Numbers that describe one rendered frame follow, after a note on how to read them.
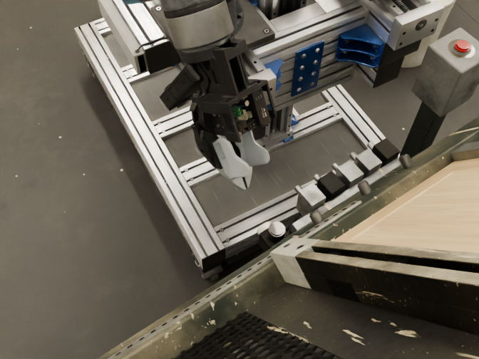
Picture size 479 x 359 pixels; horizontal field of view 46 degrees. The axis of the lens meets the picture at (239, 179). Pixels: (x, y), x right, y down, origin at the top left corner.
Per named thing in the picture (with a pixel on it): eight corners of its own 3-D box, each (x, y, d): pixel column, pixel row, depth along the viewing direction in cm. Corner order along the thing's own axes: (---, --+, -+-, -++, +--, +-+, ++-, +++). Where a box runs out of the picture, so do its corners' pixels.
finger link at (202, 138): (213, 174, 74) (192, 114, 70) (206, 172, 76) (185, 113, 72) (238, 157, 77) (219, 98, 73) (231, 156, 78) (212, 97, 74)
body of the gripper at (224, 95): (239, 149, 68) (209, 54, 63) (195, 141, 75) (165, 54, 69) (280, 121, 72) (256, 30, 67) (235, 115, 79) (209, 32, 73)
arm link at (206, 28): (152, 20, 67) (202, -3, 72) (165, 56, 70) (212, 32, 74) (190, 17, 62) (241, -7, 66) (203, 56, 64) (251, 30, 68)
